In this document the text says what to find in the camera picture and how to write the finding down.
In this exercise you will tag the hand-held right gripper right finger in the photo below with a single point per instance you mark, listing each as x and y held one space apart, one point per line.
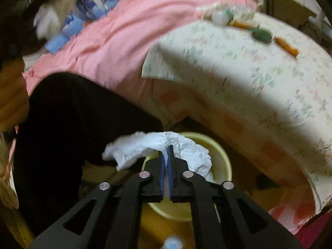
171 166

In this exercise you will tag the floral tablecloth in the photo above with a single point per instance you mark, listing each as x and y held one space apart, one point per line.
220 57

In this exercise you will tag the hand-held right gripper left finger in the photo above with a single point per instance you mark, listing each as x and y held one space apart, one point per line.
164 166

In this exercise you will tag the pink whale print curtain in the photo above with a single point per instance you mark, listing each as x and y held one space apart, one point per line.
75 23

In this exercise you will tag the white tissue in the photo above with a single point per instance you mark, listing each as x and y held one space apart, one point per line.
134 147

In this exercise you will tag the orange checked sheet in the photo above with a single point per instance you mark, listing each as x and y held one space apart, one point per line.
233 134

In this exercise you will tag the yellow trash bin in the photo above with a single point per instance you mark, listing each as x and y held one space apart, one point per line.
220 160

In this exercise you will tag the person's black pants leg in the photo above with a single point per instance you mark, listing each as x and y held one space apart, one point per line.
77 124

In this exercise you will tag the dark green wrapper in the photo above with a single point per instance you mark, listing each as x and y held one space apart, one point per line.
262 35

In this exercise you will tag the pink blanket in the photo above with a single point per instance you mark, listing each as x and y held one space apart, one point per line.
129 36

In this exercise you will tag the clear plastic bottle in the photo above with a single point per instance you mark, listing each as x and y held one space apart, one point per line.
219 17

